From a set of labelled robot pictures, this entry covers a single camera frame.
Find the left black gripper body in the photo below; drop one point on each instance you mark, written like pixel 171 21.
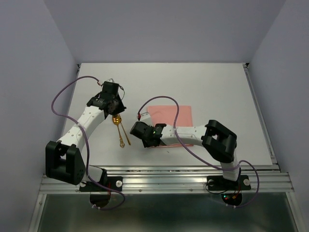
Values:
pixel 114 99

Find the gold fork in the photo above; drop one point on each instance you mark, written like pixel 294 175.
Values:
pixel 124 131

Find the gold spoon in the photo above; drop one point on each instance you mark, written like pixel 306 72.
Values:
pixel 116 122

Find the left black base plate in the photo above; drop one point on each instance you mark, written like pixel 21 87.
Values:
pixel 112 182

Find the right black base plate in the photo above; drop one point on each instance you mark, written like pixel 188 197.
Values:
pixel 218 183

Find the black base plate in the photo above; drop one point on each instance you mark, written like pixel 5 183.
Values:
pixel 112 182
pixel 218 183

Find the pink satin napkin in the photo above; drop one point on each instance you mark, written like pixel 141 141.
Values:
pixel 166 114

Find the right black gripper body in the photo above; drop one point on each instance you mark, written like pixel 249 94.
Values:
pixel 146 142

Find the aluminium frame rail front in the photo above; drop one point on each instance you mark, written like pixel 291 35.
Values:
pixel 192 179

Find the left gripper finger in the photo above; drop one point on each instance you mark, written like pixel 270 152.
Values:
pixel 119 106
pixel 111 108

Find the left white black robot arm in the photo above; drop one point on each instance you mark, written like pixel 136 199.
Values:
pixel 63 158

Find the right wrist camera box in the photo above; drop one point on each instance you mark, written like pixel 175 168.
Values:
pixel 141 126

